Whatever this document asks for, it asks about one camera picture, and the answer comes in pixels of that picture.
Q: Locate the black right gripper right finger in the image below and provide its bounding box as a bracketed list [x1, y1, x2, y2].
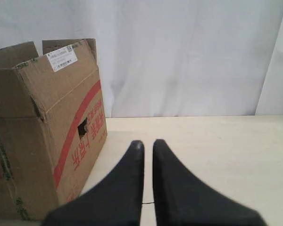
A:
[152, 139, 262, 226]

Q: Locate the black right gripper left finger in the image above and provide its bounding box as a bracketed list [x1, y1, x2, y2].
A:
[42, 140, 144, 226]

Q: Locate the cardboard box with red stripe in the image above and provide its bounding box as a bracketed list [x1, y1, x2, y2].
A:
[0, 39, 107, 220]

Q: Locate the white backdrop curtain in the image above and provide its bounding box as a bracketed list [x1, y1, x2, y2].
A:
[0, 0, 283, 117]

